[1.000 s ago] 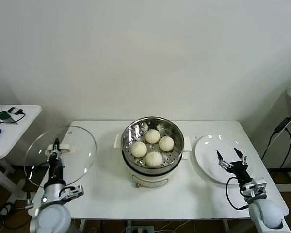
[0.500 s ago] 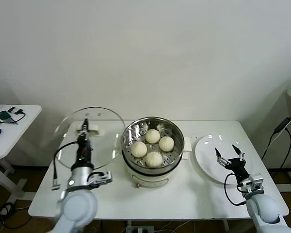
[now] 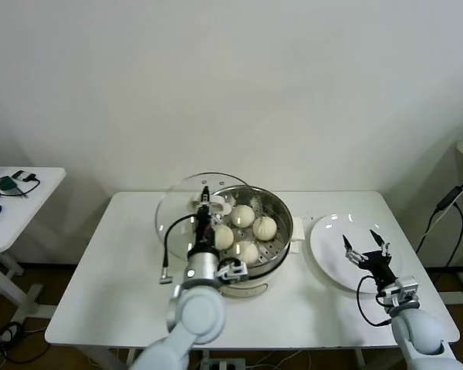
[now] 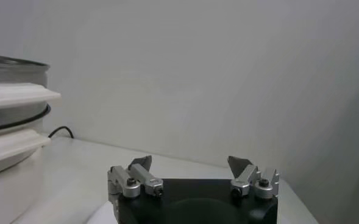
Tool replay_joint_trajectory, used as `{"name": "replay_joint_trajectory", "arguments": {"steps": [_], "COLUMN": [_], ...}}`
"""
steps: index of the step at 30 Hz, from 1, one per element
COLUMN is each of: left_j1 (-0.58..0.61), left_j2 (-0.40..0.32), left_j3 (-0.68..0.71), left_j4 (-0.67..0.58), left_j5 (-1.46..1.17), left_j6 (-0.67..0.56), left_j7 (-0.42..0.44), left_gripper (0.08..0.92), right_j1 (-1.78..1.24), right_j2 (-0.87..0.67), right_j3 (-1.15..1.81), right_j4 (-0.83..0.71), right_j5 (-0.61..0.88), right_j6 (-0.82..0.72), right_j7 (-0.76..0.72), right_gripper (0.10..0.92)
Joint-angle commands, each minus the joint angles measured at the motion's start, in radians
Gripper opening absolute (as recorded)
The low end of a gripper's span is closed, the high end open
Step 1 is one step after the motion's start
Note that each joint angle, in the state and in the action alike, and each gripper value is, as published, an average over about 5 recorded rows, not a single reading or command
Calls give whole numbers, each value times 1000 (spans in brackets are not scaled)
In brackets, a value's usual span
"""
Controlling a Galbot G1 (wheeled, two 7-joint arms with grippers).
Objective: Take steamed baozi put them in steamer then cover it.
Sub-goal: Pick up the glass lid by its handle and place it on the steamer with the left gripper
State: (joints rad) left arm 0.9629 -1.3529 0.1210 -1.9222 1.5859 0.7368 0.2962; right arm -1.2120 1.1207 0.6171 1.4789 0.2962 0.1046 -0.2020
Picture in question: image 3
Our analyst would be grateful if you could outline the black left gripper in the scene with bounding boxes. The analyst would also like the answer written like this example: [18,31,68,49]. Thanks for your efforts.
[190,185,218,255]

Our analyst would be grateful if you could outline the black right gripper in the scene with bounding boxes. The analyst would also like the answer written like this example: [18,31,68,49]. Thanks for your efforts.
[342,229,401,289]

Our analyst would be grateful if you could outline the round glass lid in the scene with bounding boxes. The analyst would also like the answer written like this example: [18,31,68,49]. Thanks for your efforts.
[154,173,256,267]

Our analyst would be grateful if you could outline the white steamed baozi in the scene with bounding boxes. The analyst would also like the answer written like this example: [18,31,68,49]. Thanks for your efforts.
[252,216,278,241]
[231,205,255,228]
[235,241,260,266]
[211,224,235,251]

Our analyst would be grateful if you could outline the perforated steel steamer basket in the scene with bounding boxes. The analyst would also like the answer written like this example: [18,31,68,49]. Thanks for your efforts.
[192,185,306,271]

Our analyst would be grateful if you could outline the white round plate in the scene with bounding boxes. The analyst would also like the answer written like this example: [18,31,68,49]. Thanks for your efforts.
[309,214,404,294]

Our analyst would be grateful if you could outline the large white table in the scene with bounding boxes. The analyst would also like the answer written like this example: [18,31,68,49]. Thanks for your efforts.
[44,190,461,370]

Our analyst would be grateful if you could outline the small white side table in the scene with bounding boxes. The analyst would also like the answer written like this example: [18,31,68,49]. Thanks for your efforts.
[0,166,67,323]

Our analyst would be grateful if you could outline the green electronic device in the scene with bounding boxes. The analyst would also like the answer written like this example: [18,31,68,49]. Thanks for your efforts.
[0,175,21,193]

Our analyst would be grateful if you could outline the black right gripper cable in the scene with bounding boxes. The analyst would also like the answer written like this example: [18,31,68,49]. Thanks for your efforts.
[356,275,394,328]

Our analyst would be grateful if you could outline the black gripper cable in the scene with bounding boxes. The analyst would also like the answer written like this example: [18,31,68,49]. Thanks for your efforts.
[158,214,201,285]
[356,275,394,328]

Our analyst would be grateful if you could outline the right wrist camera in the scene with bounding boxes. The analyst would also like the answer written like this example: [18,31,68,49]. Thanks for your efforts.
[384,274,421,308]

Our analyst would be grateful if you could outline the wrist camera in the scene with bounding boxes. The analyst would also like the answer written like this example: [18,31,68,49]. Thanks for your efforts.
[215,258,251,283]
[384,274,421,308]

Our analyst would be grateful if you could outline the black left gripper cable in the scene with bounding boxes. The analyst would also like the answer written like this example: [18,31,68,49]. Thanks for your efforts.
[158,214,201,285]

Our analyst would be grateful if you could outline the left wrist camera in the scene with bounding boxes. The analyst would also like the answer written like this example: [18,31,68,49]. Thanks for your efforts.
[215,258,251,283]

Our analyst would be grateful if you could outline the black power adapter cable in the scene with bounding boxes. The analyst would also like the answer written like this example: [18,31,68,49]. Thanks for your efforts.
[414,165,463,267]

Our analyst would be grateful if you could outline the black floor cable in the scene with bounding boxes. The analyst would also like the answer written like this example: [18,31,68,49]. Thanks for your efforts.
[0,287,51,365]

